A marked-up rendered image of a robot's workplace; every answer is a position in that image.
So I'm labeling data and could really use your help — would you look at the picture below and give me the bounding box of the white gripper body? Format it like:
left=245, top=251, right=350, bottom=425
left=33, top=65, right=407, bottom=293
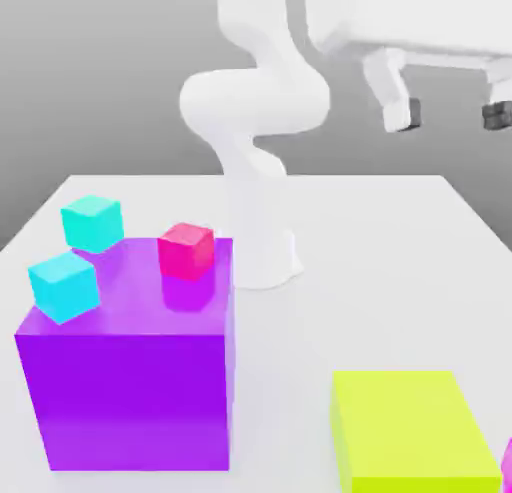
left=305, top=0, right=512, bottom=69

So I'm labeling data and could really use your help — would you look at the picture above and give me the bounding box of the small red cube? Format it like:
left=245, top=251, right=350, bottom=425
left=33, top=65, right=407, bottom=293
left=156, top=221, right=216, bottom=283

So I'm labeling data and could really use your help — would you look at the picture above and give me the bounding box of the small teal cube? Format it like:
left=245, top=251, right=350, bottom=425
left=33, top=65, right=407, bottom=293
left=60, top=194, right=125, bottom=255

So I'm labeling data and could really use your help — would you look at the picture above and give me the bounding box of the small pink cube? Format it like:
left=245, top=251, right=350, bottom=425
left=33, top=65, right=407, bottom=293
left=500, top=436, right=512, bottom=493

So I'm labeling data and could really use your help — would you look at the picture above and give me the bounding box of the small cyan cube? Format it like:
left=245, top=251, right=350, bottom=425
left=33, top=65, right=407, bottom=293
left=27, top=250, right=102, bottom=327

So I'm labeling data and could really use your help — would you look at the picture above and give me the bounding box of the large yellow box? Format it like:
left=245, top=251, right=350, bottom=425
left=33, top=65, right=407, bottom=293
left=329, top=370, right=505, bottom=493

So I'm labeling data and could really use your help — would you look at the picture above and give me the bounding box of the large purple box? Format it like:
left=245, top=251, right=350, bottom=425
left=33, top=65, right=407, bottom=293
left=13, top=236, right=237, bottom=473

